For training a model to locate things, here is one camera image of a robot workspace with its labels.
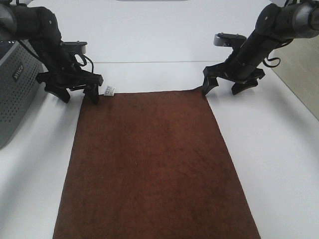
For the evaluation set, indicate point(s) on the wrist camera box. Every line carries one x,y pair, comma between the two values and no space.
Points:
229,40
78,47

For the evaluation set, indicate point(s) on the grey perforated plastic basket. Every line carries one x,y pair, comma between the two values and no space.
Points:
18,86

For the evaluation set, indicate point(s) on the white towel label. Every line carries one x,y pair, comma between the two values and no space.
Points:
110,91

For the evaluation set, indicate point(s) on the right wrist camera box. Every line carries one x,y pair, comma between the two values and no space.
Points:
229,40

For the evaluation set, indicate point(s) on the brown towel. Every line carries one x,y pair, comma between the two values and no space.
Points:
152,166

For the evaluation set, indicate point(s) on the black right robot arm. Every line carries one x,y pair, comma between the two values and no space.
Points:
275,27

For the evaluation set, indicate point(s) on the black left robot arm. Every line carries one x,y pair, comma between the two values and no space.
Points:
36,30

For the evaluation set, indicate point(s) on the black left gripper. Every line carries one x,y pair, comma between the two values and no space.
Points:
84,78

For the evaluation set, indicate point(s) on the beige fabric storage box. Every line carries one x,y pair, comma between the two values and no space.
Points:
299,70

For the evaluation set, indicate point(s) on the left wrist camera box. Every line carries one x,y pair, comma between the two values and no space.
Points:
78,47

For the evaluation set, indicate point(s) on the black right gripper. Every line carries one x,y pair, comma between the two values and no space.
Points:
240,67

